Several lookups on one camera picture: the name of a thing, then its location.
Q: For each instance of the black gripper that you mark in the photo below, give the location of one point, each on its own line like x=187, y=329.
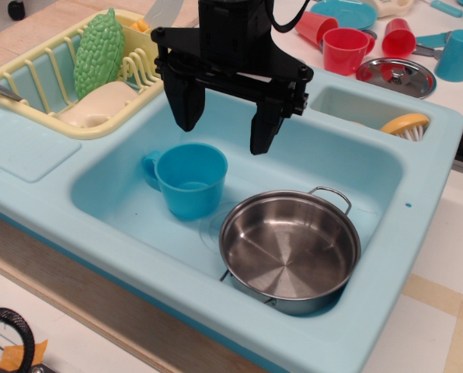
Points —
x=232, y=51

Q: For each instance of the blue plastic cup with handle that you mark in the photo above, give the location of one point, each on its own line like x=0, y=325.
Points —
x=191, y=178

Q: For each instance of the stainless steel pan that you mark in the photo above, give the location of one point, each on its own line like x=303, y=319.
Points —
x=293, y=251

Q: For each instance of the steel pot lid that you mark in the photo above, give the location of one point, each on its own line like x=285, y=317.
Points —
x=398, y=75

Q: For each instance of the blue upside-down cup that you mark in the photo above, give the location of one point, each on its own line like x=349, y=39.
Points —
x=450, y=64

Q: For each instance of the white plastic knife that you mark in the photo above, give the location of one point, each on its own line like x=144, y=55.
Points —
x=163, y=13

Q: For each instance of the red tumbler lying left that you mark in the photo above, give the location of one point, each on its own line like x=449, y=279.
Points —
x=312, y=26

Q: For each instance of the red tumbler lying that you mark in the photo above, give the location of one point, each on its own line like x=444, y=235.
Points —
x=312, y=26
x=399, y=41

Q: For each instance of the orange toy utensil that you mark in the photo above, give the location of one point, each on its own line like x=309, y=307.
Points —
x=141, y=25

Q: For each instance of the cream plastic soap piece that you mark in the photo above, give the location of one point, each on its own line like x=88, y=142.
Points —
x=99, y=105

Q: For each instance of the green bitter melon toy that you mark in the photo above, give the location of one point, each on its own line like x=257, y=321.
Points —
x=100, y=54

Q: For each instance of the blue plastic plate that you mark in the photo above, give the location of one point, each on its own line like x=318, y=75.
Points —
x=349, y=14

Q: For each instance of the light blue toy sink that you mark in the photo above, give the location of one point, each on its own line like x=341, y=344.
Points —
x=379, y=157

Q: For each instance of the red tumbler lying right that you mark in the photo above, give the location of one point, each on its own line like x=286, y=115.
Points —
x=399, y=41

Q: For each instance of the cream toy appliance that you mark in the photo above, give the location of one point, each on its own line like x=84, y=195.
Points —
x=386, y=8

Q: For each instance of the yellow dish brush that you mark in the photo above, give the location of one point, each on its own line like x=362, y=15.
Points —
x=410, y=126

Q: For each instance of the yellow dish drying rack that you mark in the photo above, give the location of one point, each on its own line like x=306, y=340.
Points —
x=43, y=77

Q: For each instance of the black caster wheel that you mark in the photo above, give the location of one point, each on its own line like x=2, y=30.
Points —
x=16, y=10

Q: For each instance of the blue plastic utensil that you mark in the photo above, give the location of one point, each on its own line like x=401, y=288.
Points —
x=446, y=8

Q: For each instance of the orange tape piece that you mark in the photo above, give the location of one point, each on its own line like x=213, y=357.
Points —
x=12, y=356

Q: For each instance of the red cup with handle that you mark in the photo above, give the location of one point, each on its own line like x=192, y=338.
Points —
x=344, y=49

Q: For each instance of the grey metal spoon handle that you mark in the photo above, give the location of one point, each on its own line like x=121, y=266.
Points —
x=10, y=95

